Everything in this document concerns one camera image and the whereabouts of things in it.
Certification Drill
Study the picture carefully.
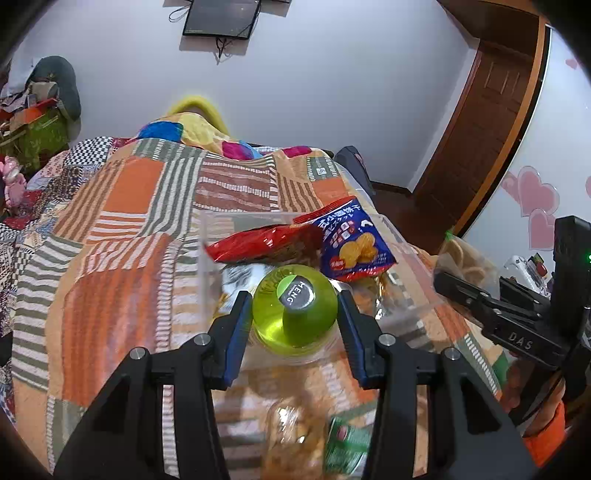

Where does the small black monitor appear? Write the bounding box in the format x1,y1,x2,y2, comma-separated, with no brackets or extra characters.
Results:
182,0,262,40

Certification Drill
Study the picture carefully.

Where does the green box with orange lid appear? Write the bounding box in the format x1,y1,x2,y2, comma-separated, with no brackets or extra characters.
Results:
0,99,71,172

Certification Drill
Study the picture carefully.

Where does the yellow cushion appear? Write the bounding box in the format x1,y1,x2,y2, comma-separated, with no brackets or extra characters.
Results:
166,95,230,139

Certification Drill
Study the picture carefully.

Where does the clear bag of round crackers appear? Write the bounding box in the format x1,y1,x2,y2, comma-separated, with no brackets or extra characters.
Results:
436,233,499,289

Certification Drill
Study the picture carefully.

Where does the orange striped patchwork blanket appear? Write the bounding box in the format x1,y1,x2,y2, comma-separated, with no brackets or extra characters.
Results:
11,136,504,480

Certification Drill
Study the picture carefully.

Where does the white appliance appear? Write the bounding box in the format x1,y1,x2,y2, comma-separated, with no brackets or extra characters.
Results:
503,255,553,297

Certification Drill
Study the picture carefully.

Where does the small green packet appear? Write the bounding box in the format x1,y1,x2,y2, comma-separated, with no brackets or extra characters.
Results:
323,415,376,476

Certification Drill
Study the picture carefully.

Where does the pile of clutter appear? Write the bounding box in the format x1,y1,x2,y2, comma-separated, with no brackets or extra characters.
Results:
0,78,57,126

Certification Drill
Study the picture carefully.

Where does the peanut brittle packet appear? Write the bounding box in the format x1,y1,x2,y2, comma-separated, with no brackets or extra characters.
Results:
263,401,329,480

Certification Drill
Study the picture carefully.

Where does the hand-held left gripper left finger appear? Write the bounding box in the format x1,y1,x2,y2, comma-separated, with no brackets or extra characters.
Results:
54,291,254,480

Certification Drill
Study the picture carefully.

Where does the checkered patterned bedsheet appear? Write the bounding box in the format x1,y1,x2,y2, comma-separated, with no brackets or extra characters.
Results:
0,136,117,334

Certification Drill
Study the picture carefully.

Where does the green round bottle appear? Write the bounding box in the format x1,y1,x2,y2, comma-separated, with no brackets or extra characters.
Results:
252,264,352,363

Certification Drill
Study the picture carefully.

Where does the wooden door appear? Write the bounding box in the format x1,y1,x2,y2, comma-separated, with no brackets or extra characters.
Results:
413,39,539,217

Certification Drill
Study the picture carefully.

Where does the clear bag of breadsticks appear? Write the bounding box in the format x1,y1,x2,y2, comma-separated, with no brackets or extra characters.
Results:
352,272,403,320

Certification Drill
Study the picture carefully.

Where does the red snack bag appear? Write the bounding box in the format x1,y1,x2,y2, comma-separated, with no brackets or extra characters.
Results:
204,224,324,265

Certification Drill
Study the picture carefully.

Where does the colourful patch quilt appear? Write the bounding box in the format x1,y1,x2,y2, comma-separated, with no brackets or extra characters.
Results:
136,113,315,160

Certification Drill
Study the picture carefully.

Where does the black backpack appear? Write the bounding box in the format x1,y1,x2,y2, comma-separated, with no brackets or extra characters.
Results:
335,145,378,205

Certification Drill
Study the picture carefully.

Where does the clear plastic container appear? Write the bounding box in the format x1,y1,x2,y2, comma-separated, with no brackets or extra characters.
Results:
201,210,446,334

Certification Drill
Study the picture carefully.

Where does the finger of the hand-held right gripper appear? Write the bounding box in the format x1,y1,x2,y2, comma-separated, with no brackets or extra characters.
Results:
433,270,504,320
499,275,551,304

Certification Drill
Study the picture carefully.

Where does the pink plush toy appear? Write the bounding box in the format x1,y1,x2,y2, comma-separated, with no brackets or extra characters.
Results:
0,156,27,209

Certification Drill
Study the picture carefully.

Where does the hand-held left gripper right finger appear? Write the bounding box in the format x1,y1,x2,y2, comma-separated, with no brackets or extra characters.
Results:
338,292,539,480

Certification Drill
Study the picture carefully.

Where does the blue snack bag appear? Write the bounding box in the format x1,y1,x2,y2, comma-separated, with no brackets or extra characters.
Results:
293,196,399,282

